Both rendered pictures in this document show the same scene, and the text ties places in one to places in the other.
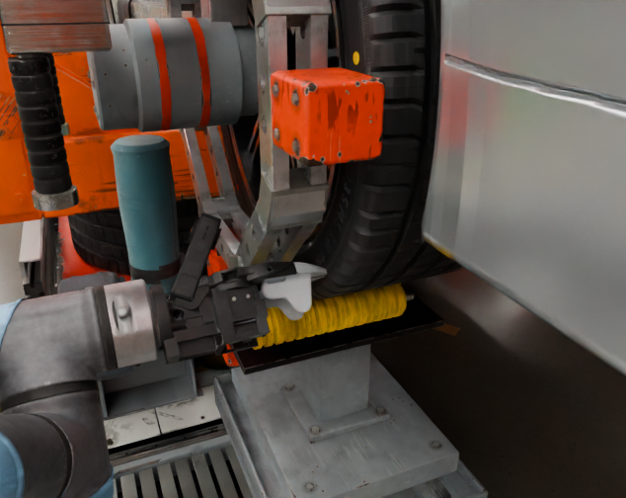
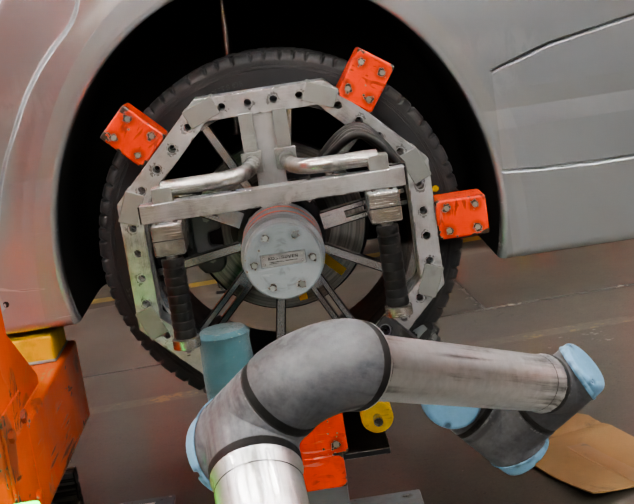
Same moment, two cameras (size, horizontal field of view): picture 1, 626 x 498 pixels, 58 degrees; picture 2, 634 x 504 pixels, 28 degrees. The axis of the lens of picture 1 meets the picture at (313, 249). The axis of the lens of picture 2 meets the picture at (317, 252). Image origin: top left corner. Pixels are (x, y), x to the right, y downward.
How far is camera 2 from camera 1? 212 cm
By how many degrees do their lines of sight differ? 65
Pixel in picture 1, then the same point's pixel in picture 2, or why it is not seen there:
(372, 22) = (446, 168)
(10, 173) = (30, 466)
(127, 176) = (246, 355)
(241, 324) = not seen: hidden behind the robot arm
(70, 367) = not seen: hidden behind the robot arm
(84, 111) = (19, 375)
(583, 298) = (600, 224)
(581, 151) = (582, 179)
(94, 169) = (46, 440)
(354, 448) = not seen: outside the picture
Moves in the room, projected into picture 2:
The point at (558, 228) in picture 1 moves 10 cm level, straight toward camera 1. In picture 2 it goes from (582, 207) to (630, 208)
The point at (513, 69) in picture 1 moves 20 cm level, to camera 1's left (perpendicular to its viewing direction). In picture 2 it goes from (544, 164) to (522, 184)
